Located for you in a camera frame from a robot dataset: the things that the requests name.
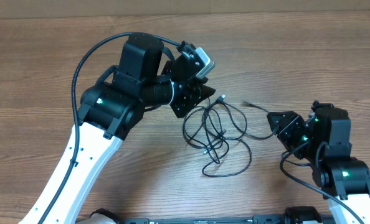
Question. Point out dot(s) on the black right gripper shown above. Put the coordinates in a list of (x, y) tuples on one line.
[(289, 122)]

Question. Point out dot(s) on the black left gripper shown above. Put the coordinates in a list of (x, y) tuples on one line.
[(190, 97)]

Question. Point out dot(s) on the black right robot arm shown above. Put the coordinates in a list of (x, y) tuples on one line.
[(324, 141)]

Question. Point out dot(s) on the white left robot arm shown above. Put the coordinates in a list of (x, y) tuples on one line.
[(153, 71)]

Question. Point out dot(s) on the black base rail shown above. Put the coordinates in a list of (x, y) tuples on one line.
[(102, 216)]

